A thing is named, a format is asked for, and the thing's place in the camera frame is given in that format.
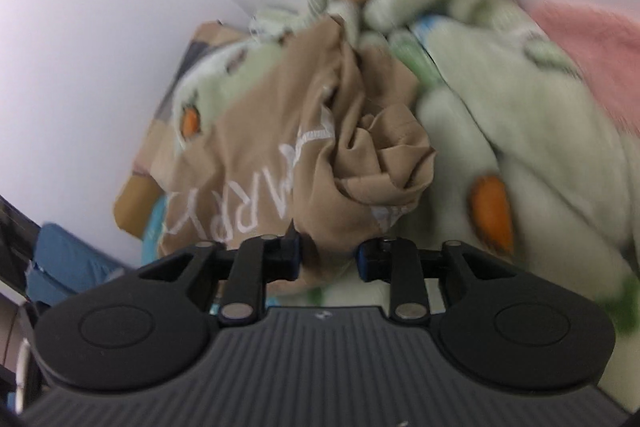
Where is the blue covered chair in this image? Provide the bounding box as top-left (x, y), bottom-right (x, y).
top-left (25, 222), bottom-right (126, 308)

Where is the dark metal grille door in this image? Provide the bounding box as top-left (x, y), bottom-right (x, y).
top-left (0, 194), bottom-right (41, 303)

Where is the green printed fleece blanket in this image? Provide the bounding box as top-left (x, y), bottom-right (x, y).
top-left (170, 0), bottom-right (640, 338)

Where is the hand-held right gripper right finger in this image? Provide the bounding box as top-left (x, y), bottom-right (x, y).
top-left (356, 237), bottom-right (518, 325)

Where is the tan padded headboard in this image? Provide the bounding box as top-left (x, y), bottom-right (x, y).
top-left (114, 174), bottom-right (166, 240)

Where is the pink fleece cloth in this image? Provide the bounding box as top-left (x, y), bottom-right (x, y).
top-left (525, 0), bottom-right (640, 132)

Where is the plaid pillow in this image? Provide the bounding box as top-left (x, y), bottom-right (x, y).
top-left (132, 19), bottom-right (256, 180)

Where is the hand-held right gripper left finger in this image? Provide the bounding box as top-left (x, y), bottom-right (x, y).
top-left (137, 219), bottom-right (303, 326)

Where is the tan shirt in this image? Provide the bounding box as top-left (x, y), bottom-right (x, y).
top-left (157, 14), bottom-right (437, 298)

